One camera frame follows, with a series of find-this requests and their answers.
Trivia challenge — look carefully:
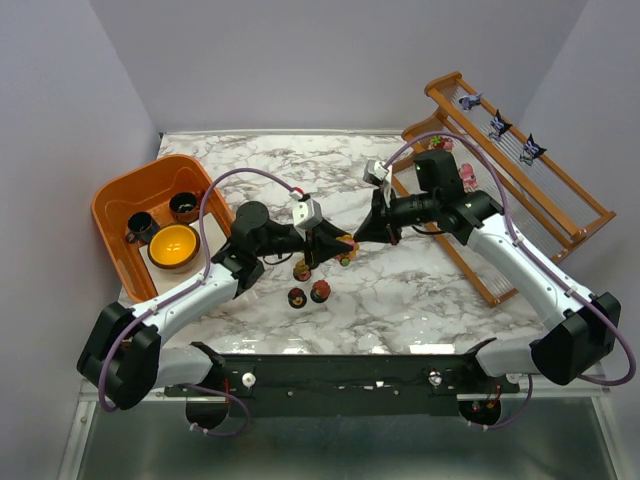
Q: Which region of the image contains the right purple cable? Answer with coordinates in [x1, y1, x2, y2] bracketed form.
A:
[384, 131, 637, 387]

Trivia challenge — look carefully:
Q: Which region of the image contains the pink bear yellow flower figurine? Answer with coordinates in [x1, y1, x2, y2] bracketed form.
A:
[333, 235, 359, 267]

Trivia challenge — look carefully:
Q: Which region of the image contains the pink strawberry tart figurine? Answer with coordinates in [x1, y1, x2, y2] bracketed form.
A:
[428, 135, 454, 152]

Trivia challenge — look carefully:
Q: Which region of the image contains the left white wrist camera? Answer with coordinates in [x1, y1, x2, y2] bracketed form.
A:
[290, 187, 323, 236]

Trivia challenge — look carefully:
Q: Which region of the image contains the black purple bow figurine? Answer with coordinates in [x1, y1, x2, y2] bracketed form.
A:
[487, 109, 512, 141]

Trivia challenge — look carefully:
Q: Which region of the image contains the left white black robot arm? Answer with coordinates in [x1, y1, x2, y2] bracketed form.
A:
[77, 199, 354, 412]

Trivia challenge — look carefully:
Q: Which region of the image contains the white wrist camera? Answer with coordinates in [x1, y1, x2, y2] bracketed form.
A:
[290, 187, 323, 236]
[363, 160, 392, 204]

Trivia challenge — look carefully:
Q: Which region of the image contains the white paper sheet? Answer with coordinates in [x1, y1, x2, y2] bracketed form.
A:
[139, 213, 227, 295]

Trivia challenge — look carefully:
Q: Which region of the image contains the yellow bowl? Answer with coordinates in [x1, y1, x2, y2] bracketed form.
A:
[147, 224, 201, 270]

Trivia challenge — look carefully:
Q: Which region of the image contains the purple small figurine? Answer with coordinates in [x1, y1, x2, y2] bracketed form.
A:
[458, 93, 482, 111]

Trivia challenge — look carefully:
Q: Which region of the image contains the brown mug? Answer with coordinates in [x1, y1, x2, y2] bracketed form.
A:
[169, 190, 204, 224]

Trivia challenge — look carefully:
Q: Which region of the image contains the purple cable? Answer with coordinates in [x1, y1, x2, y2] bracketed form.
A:
[97, 168, 304, 413]
[384, 131, 637, 387]

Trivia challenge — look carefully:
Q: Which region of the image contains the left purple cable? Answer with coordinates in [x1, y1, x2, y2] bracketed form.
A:
[97, 168, 304, 413]

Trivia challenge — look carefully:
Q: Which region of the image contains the black bat-eared figurine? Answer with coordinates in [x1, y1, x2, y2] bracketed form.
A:
[519, 134, 547, 165]

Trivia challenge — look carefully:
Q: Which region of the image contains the black round base figurine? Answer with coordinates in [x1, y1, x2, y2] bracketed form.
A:
[287, 287, 308, 309]

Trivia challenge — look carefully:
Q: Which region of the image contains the orange plastic bin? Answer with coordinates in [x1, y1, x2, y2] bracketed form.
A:
[92, 154, 211, 303]

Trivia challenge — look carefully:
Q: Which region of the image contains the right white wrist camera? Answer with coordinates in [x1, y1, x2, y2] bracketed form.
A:
[363, 160, 392, 204]

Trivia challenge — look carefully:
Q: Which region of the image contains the black metal base frame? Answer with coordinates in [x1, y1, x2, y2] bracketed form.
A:
[165, 353, 520, 418]

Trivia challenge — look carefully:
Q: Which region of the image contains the black mug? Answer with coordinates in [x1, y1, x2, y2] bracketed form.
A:
[125, 211, 160, 244]

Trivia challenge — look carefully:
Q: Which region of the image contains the wooden tiered shelf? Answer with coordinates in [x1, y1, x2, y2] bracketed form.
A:
[382, 71, 617, 307]

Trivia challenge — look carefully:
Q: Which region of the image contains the olive hat figurine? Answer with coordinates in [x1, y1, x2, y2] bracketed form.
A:
[292, 260, 312, 282]

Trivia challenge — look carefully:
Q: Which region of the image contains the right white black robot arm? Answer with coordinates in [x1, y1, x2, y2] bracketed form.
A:
[354, 150, 621, 385]

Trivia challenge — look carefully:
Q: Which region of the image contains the red hair figurine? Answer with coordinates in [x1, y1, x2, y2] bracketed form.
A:
[310, 280, 331, 304]

